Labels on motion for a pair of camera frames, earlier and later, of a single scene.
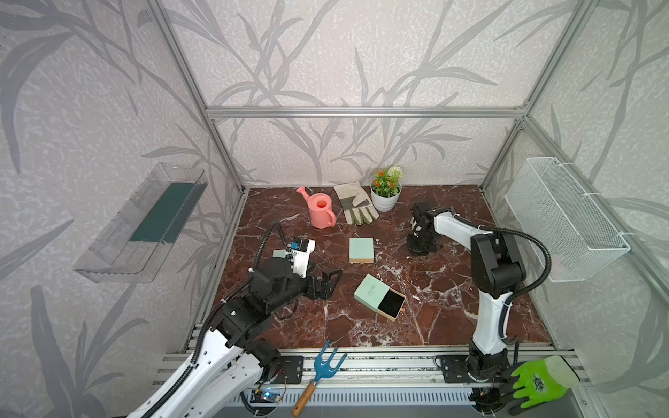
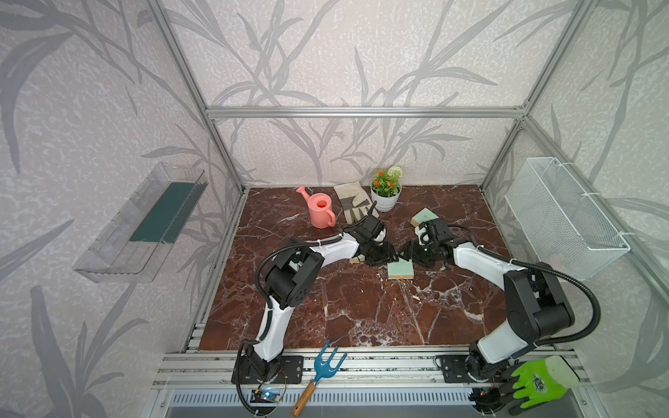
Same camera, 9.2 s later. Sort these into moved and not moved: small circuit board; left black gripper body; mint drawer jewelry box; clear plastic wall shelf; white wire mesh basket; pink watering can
Moved: left black gripper body; mint drawer jewelry box
Not moved: pink watering can; clear plastic wall shelf; small circuit board; white wire mesh basket
